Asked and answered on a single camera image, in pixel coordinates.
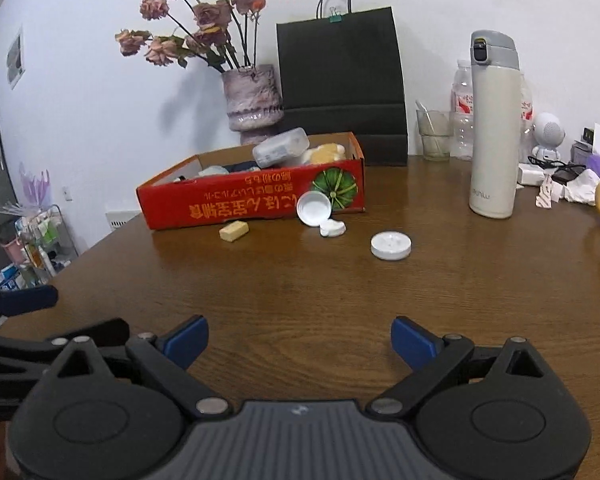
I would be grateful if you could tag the white thermos flask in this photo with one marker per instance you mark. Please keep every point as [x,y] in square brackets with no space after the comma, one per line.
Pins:
[495,160]

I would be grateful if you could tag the beige eraser block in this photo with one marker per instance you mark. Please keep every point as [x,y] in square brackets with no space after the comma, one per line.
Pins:
[234,232]

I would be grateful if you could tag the black paper bag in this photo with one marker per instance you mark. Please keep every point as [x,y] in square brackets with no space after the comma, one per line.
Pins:
[340,80]

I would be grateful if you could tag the white wall socket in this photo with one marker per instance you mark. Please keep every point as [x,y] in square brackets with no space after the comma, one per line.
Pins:
[67,193]

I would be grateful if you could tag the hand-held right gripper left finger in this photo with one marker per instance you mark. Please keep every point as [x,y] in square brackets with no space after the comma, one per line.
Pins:
[187,342]

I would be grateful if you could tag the clear straw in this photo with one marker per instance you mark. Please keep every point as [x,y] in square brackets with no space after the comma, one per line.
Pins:
[430,122]

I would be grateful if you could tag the wooden desktop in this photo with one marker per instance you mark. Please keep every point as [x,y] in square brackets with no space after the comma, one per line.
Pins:
[330,287]

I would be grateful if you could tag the clear plastic jar white label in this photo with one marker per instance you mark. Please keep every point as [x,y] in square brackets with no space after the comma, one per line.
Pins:
[280,147]

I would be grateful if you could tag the white jar lid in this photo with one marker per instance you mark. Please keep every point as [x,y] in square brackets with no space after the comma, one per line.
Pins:
[314,208]

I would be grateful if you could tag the green binder clip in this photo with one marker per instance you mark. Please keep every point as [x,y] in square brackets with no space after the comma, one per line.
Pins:
[335,15]

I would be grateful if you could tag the purple ceramic vase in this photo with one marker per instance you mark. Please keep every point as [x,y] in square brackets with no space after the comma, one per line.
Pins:
[252,100]

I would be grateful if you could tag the wall poster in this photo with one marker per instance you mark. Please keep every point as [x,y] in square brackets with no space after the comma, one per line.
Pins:
[15,60]

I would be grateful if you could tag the crumpled white tissue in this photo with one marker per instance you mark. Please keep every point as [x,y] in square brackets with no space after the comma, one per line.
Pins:
[582,187]

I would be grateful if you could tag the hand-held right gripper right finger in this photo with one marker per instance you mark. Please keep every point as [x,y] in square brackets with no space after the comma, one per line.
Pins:
[415,344]

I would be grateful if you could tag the small white plastic piece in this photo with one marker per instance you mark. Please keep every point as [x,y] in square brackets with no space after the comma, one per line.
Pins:
[332,228]

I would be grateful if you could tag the striped paper wrapper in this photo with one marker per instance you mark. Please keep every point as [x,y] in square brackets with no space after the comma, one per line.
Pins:
[547,194]

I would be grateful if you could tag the clear drinking glass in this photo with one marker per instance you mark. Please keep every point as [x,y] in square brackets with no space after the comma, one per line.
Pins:
[435,140]

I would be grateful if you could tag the dried pink flowers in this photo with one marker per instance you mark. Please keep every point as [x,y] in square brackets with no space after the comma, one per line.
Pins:
[205,15]

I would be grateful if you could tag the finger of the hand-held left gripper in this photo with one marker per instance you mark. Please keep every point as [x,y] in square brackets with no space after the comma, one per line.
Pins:
[27,301]
[100,332]

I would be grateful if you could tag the purple plastic hangers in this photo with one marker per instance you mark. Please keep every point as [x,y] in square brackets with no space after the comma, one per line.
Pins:
[35,187]

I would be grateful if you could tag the white wall vent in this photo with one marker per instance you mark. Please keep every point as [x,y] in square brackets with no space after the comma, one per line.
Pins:
[124,221]

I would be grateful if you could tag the white round camera device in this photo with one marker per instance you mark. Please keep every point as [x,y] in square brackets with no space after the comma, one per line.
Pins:
[547,132]

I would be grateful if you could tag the red cardboard box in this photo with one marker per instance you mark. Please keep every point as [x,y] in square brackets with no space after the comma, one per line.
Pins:
[240,205]

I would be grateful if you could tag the yellow and white plush toy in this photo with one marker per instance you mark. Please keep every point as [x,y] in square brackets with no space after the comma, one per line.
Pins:
[325,154]

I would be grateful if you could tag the clear water bottle red label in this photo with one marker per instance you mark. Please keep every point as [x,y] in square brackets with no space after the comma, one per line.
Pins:
[526,110]
[461,110]

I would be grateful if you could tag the white round disc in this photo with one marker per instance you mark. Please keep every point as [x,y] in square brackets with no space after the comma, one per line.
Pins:
[391,246]

